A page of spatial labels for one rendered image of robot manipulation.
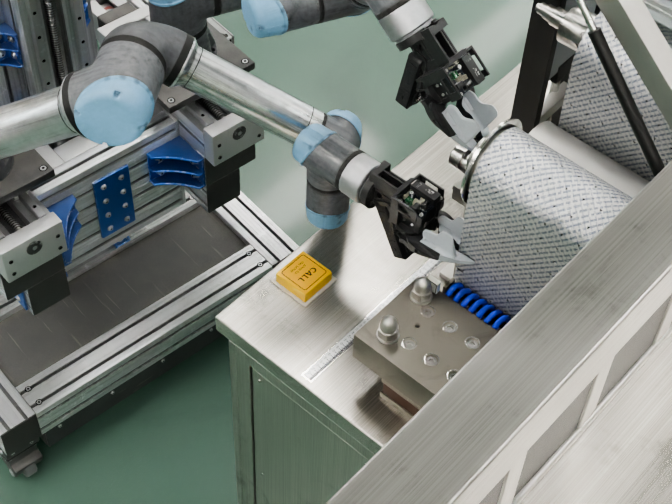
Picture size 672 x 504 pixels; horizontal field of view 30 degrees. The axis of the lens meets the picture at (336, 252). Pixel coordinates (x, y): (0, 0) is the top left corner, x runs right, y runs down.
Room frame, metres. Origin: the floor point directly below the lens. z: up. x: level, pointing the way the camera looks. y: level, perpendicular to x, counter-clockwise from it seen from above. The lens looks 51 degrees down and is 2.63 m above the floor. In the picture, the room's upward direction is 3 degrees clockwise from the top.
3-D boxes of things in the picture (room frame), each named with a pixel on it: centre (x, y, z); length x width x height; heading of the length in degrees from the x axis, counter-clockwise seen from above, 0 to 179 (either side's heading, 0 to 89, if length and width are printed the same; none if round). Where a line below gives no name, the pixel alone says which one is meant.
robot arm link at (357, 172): (1.39, -0.04, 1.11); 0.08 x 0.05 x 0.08; 141
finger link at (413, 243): (1.28, -0.13, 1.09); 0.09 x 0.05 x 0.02; 50
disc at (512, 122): (1.32, -0.23, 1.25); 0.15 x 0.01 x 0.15; 141
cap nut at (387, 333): (1.14, -0.09, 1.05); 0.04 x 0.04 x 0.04
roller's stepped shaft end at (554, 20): (1.56, -0.32, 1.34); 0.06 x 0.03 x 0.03; 51
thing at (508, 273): (1.19, -0.29, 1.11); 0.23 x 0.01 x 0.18; 51
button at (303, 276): (1.34, 0.05, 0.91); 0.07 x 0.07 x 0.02; 51
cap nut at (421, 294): (1.22, -0.14, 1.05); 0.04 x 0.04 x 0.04
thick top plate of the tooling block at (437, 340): (1.07, -0.24, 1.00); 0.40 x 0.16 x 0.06; 51
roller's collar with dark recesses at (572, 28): (1.52, -0.37, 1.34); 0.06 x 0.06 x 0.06; 51
